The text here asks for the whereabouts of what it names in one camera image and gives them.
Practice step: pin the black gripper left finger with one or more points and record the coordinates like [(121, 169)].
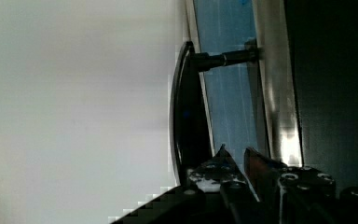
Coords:
[(220, 169)]

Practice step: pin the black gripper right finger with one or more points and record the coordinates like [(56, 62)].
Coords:
[(294, 195)]

